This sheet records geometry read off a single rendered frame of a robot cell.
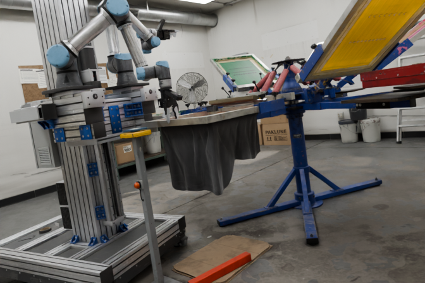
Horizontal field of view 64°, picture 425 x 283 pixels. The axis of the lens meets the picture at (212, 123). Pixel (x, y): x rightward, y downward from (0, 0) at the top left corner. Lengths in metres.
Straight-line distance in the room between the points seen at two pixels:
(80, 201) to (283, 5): 5.55
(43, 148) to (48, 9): 0.93
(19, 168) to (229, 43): 4.77
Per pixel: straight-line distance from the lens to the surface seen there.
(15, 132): 5.58
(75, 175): 2.49
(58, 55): 2.02
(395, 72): 1.93
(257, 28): 7.31
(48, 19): 2.54
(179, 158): 2.17
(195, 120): 1.86
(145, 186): 2.03
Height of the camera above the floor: 1.09
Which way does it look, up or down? 4 degrees down
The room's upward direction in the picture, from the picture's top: 8 degrees counter-clockwise
